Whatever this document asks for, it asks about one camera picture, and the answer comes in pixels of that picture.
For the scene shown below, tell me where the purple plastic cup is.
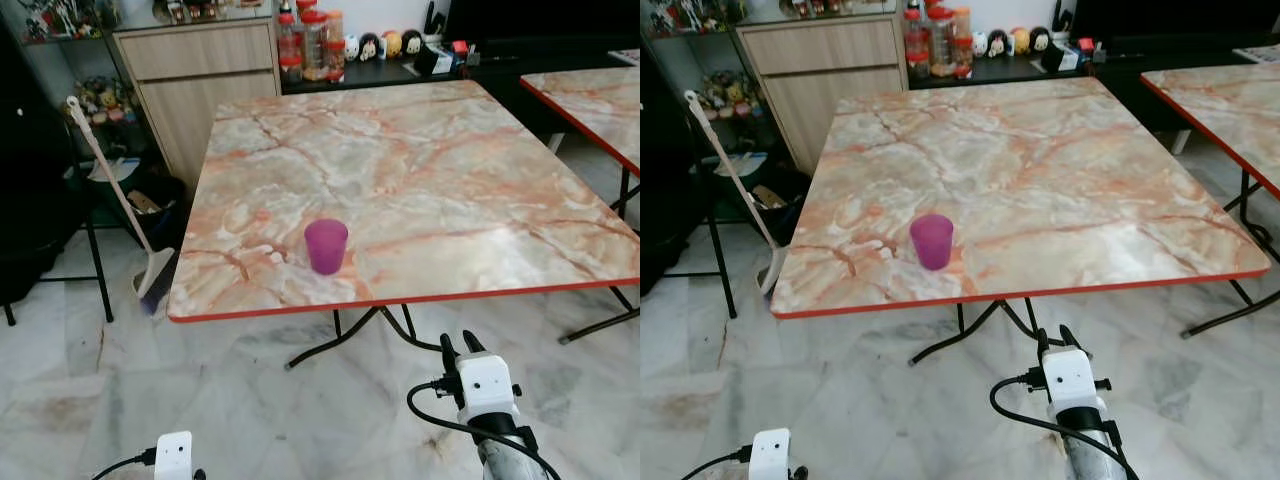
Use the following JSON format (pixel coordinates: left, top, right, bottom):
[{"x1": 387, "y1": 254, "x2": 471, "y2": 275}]
[
  {"x1": 304, "y1": 219, "x2": 350, "y2": 276},
  {"x1": 910, "y1": 213, "x2": 955, "y2": 271}
]

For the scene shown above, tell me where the marble-pattern folding table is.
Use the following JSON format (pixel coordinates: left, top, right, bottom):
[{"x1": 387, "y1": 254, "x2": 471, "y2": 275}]
[
  {"x1": 167, "y1": 78, "x2": 641, "y2": 371},
  {"x1": 1140, "y1": 62, "x2": 1280, "y2": 341},
  {"x1": 520, "y1": 65, "x2": 641, "y2": 346},
  {"x1": 770, "y1": 75, "x2": 1273, "y2": 366}
]

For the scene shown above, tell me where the black metal-framed stand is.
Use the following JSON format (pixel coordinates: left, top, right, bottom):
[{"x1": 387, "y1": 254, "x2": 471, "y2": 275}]
[
  {"x1": 0, "y1": 100, "x2": 116, "y2": 326},
  {"x1": 640, "y1": 90, "x2": 741, "y2": 321}
]

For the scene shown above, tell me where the black waste bin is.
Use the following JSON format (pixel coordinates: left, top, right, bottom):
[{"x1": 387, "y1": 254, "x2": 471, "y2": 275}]
[
  {"x1": 105, "y1": 175, "x2": 189, "y2": 251},
  {"x1": 735, "y1": 165, "x2": 813, "y2": 241}
]

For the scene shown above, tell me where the orange-filled red-lidded jar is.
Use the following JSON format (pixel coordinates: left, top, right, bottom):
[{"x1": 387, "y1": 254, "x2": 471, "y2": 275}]
[
  {"x1": 952, "y1": 8, "x2": 973, "y2": 76},
  {"x1": 327, "y1": 10, "x2": 346, "y2": 81}
]

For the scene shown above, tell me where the large red-lidded snack jar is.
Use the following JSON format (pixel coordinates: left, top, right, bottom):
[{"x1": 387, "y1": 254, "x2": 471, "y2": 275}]
[
  {"x1": 926, "y1": 5, "x2": 956, "y2": 77},
  {"x1": 300, "y1": 8, "x2": 331, "y2": 81}
]

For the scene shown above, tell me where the black television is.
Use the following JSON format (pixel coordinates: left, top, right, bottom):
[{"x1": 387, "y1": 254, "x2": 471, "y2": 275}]
[
  {"x1": 445, "y1": 0, "x2": 641, "y2": 46},
  {"x1": 1072, "y1": 0, "x2": 1280, "y2": 43}
]

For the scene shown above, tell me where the light wooden drawer cabinet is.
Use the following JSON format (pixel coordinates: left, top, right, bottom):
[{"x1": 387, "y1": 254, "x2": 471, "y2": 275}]
[
  {"x1": 112, "y1": 20, "x2": 283, "y2": 191},
  {"x1": 735, "y1": 17, "x2": 909, "y2": 176}
]

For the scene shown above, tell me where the glass display shelf with toys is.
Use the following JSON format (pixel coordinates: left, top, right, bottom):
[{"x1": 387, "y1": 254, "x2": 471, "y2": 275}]
[
  {"x1": 640, "y1": 0, "x2": 771, "y2": 171},
  {"x1": 0, "y1": 0, "x2": 151, "y2": 191}
]

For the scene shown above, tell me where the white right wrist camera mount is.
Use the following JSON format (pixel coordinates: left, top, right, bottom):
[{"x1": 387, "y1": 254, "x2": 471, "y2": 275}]
[
  {"x1": 1040, "y1": 347, "x2": 1101, "y2": 416},
  {"x1": 455, "y1": 350, "x2": 521, "y2": 421}
]

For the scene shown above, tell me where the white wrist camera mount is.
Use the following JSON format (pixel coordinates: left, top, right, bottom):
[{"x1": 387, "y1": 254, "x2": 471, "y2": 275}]
[
  {"x1": 1040, "y1": 347, "x2": 1101, "y2": 416},
  {"x1": 455, "y1": 350, "x2": 521, "y2": 421},
  {"x1": 748, "y1": 428, "x2": 793, "y2": 480},
  {"x1": 153, "y1": 431, "x2": 194, "y2": 480}
]

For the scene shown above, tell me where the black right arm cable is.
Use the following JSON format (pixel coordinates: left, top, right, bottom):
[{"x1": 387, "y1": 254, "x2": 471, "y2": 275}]
[
  {"x1": 406, "y1": 378, "x2": 559, "y2": 480},
  {"x1": 989, "y1": 373, "x2": 1138, "y2": 480}
]

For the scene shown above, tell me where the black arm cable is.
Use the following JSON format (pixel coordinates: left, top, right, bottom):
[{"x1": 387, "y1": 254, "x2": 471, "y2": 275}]
[
  {"x1": 989, "y1": 373, "x2": 1138, "y2": 480},
  {"x1": 678, "y1": 446, "x2": 752, "y2": 480},
  {"x1": 92, "y1": 448, "x2": 158, "y2": 480},
  {"x1": 406, "y1": 378, "x2": 559, "y2": 480}
]

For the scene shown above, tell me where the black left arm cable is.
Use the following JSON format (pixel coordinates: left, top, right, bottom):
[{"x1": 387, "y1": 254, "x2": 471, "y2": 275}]
[
  {"x1": 678, "y1": 446, "x2": 752, "y2": 480},
  {"x1": 92, "y1": 448, "x2": 158, "y2": 480}
]

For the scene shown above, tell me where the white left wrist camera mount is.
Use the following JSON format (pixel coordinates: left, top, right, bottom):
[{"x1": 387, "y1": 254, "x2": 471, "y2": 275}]
[
  {"x1": 748, "y1": 428, "x2": 793, "y2": 480},
  {"x1": 153, "y1": 431, "x2": 194, "y2": 480}
]

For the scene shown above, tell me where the white-handled broom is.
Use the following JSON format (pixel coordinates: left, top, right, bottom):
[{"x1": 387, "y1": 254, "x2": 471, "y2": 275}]
[
  {"x1": 66, "y1": 95, "x2": 179, "y2": 316},
  {"x1": 684, "y1": 90, "x2": 791, "y2": 301}
]

